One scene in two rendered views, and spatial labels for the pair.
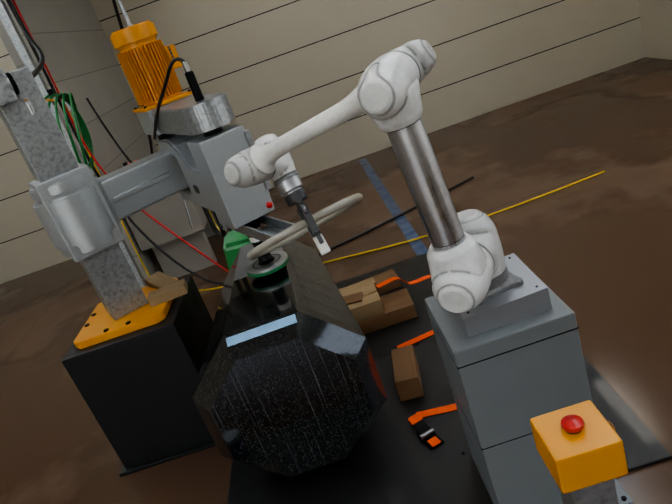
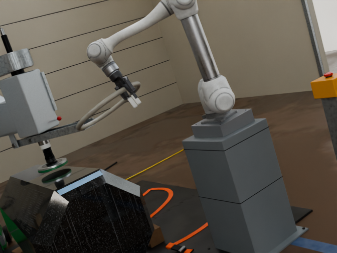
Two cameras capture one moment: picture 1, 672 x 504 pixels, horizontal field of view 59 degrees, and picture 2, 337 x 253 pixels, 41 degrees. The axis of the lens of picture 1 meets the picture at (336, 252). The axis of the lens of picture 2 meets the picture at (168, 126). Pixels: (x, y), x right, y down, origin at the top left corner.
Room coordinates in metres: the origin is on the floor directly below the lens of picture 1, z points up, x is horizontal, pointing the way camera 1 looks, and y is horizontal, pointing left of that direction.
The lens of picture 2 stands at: (-0.36, 1.43, 1.45)
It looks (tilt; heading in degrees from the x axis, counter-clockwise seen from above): 11 degrees down; 325
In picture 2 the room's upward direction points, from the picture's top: 18 degrees counter-clockwise
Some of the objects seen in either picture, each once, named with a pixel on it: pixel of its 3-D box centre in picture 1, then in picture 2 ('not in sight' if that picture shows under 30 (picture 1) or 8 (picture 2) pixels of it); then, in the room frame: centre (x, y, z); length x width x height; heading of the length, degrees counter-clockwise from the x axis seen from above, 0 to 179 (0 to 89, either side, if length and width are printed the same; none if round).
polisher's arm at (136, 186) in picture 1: (114, 196); not in sight; (3.13, 0.98, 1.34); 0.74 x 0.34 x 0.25; 121
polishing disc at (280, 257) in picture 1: (266, 262); (52, 164); (2.76, 0.34, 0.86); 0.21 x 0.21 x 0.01
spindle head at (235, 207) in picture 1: (226, 177); (22, 107); (2.83, 0.37, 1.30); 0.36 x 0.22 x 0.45; 23
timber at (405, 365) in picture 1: (406, 372); (147, 232); (2.62, -0.13, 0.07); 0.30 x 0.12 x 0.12; 171
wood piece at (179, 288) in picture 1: (168, 292); not in sight; (2.96, 0.90, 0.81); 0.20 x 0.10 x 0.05; 95
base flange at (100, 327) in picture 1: (129, 310); not in sight; (3.02, 1.15, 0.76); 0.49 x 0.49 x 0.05; 87
